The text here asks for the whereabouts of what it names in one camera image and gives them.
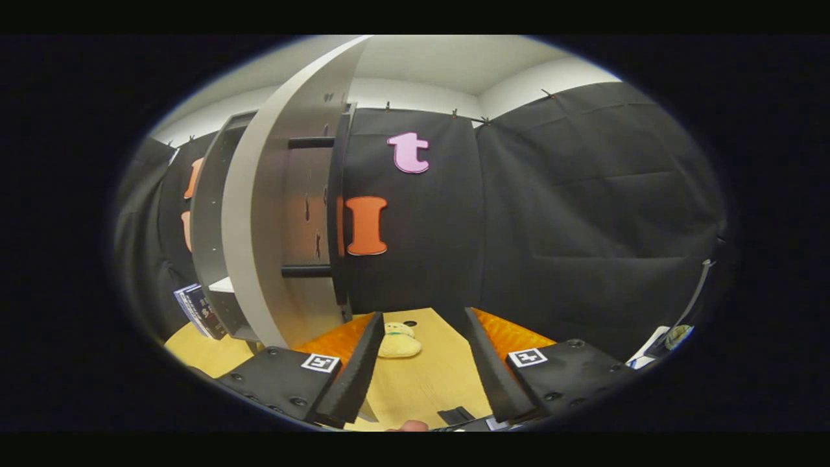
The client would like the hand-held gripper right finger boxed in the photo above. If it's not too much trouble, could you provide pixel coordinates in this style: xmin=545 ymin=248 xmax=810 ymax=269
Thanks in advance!
xmin=462 ymin=307 xmax=639 ymax=424

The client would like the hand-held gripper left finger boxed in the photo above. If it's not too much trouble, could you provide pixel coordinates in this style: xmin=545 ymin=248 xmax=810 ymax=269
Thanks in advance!
xmin=214 ymin=311 xmax=385 ymax=429

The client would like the yellow plush toy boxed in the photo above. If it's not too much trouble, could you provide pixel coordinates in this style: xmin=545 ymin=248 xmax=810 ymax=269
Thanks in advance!
xmin=378 ymin=322 xmax=423 ymax=359

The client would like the blue book box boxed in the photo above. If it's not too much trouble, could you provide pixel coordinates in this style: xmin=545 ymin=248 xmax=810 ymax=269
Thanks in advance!
xmin=173 ymin=283 xmax=228 ymax=341

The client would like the black backdrop cloth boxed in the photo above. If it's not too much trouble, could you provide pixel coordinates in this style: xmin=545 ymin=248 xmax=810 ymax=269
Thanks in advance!
xmin=113 ymin=81 xmax=727 ymax=364

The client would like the grey cabinet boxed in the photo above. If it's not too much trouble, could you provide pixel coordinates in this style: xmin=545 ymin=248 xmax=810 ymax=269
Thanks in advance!
xmin=190 ymin=110 xmax=260 ymax=344

